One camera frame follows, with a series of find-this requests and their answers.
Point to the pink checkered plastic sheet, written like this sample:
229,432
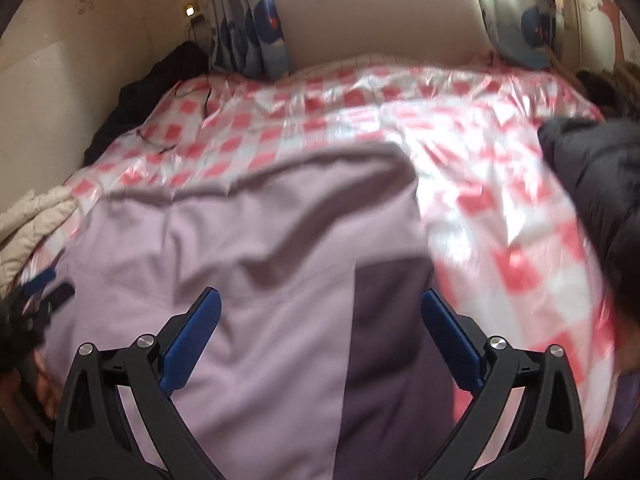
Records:
505,242

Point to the cream quilted duvet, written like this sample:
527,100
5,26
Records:
27,222

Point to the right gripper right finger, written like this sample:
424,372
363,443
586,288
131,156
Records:
546,439

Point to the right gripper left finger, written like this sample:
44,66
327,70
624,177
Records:
93,438

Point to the dark grey puffer jacket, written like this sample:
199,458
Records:
597,163

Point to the pink padded headboard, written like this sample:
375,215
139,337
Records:
444,32

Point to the blue patterned curtain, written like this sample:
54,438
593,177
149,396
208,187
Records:
526,33
247,39

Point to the black clothing pile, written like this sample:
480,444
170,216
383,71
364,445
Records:
137,100

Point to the left hand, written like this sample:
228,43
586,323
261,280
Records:
29,400

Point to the blue patterned curtain left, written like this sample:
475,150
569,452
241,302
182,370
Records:
247,39

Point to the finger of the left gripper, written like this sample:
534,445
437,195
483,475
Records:
55,297
39,282

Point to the lilac and purple garment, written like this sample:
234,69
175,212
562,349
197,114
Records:
320,367

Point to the wall power socket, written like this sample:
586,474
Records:
190,9

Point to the blue patterned curtain right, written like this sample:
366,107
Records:
526,33

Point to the white painted wardrobe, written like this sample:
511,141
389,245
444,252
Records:
601,34

